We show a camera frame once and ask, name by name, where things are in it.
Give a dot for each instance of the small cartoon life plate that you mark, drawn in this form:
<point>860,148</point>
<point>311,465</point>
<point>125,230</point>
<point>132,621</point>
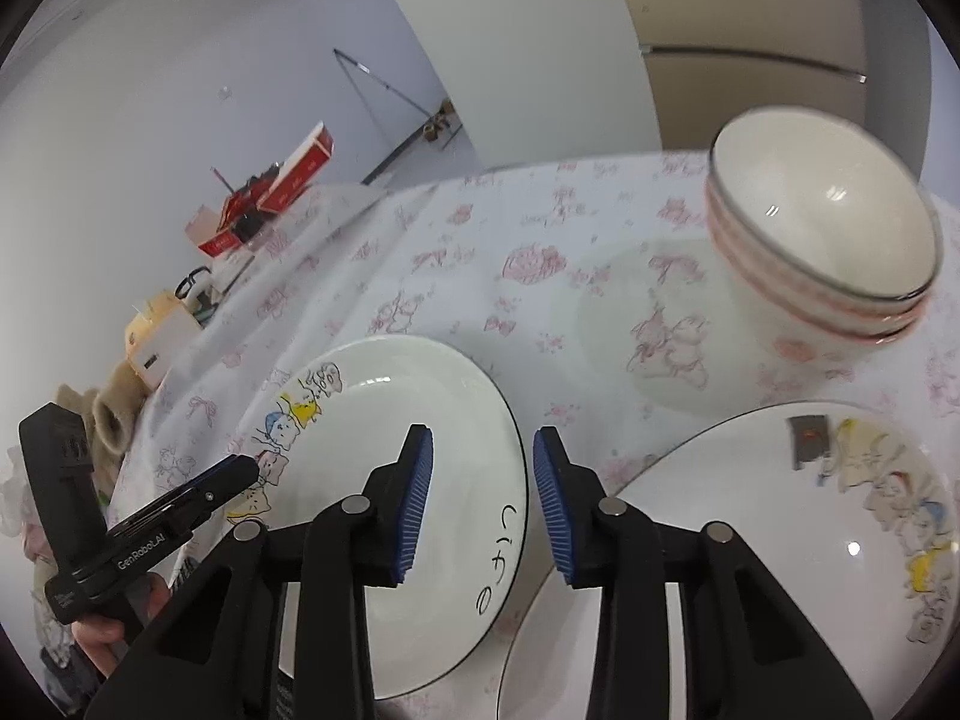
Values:
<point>348,412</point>

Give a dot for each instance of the white pink print tablecloth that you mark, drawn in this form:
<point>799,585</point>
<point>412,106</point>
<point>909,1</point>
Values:
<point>590,294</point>

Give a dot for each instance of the left hand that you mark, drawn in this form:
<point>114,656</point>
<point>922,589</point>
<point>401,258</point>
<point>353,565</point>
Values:
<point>98,636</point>

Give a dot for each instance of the large cartoon cat plate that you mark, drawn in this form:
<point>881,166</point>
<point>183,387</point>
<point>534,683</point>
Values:
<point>843,508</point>

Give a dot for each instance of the beige refrigerator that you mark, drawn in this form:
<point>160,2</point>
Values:
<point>710,60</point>

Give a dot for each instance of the beige plush toy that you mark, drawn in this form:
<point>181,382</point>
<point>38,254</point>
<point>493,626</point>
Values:
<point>110,416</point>

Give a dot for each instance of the yellow tissue box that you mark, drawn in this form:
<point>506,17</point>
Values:
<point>158,334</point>

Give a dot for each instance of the white bowl pink stripes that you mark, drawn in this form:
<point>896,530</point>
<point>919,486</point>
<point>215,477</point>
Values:
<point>830,245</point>

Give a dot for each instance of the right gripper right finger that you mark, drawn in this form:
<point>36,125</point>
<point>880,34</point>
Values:
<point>748,650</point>

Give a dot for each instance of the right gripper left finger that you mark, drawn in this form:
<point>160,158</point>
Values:
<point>213,650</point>

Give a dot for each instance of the red white cardboard box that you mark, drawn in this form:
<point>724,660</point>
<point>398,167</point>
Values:
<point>248,209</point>

